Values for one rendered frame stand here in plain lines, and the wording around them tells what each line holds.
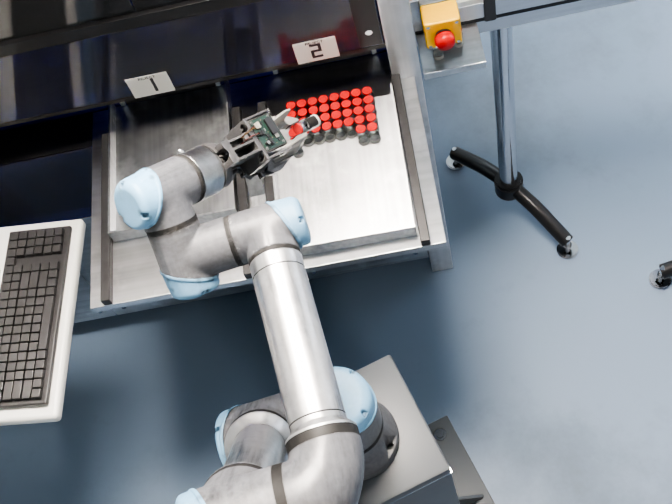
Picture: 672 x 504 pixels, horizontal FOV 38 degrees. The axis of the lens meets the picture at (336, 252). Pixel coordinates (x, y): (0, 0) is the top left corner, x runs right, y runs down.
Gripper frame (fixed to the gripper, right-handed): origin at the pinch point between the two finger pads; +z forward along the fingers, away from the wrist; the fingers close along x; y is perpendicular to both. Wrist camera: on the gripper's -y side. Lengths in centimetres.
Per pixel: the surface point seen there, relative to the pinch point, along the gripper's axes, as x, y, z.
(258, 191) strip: -1.2, -35.2, 15.6
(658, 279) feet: -71, -39, 119
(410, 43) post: 7.4, -7.4, 45.9
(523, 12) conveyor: 2, 0, 73
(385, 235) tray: -22.1, -16.2, 20.5
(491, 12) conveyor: 5, -2, 67
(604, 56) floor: -11, -46, 170
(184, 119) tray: 22, -48, 20
